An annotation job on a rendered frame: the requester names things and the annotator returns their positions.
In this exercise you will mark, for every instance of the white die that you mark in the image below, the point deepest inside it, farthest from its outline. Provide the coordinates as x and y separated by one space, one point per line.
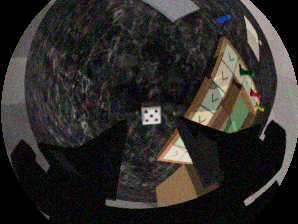
151 113

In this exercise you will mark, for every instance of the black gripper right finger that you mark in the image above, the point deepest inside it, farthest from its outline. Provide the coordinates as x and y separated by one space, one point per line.
212 150

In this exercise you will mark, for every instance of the red pawn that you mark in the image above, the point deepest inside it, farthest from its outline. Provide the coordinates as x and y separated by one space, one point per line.
254 94

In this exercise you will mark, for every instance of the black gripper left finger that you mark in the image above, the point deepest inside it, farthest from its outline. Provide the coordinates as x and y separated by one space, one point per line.
97 162

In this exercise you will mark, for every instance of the green game pawn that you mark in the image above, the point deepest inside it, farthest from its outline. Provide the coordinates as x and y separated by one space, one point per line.
243 72

